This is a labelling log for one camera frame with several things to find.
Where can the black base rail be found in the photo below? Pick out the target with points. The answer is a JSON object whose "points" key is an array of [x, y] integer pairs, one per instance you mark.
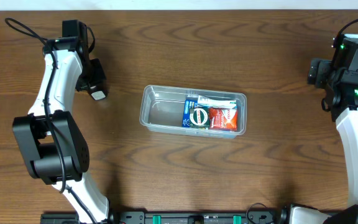
{"points": [[257, 216]]}

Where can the dark syrup bottle white cap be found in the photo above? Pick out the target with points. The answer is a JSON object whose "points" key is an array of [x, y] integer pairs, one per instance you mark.
{"points": [[98, 92]]}

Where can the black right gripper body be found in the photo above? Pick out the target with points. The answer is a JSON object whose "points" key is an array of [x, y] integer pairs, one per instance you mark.
{"points": [[322, 69]]}

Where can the white green medicine box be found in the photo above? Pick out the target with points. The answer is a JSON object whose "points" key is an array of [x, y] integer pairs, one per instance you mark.
{"points": [[204, 101]]}

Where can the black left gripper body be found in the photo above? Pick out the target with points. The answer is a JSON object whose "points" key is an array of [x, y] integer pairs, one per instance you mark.
{"points": [[93, 71]]}

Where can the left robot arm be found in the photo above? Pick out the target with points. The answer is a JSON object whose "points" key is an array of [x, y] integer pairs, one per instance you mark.
{"points": [[51, 143]]}

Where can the red Panadol ActiFast box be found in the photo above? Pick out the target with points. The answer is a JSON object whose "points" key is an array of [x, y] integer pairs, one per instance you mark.
{"points": [[223, 119]]}

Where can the clear plastic container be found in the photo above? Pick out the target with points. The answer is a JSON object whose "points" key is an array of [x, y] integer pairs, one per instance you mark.
{"points": [[163, 106]]}

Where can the blue KoolFever box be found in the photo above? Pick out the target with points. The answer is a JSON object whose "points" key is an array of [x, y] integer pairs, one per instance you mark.
{"points": [[189, 104]]}

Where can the green Zam-Buk box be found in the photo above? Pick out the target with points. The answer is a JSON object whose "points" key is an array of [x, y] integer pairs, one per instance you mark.
{"points": [[199, 118]]}

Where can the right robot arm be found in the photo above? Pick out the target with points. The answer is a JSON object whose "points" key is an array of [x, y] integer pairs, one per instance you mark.
{"points": [[339, 78]]}

